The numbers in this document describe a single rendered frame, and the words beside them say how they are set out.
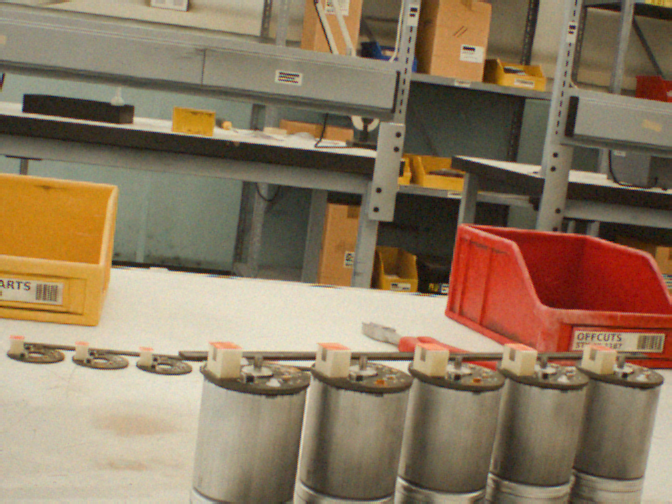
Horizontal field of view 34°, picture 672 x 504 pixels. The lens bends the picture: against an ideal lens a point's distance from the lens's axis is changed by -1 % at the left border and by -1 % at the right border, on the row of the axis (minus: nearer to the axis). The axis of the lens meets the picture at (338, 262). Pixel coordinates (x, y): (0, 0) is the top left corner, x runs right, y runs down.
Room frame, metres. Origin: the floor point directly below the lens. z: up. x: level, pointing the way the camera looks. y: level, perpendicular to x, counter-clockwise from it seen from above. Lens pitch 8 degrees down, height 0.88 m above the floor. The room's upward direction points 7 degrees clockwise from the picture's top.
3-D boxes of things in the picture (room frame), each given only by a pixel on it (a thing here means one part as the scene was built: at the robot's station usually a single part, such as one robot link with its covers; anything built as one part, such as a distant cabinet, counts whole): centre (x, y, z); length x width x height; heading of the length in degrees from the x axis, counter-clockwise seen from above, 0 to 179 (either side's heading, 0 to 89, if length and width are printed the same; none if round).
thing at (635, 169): (2.99, -0.79, 0.80); 0.15 x 0.12 x 0.10; 33
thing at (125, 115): (2.71, 0.68, 0.77); 0.24 x 0.16 x 0.04; 89
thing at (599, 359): (0.30, -0.08, 0.82); 0.01 x 0.01 x 0.01; 29
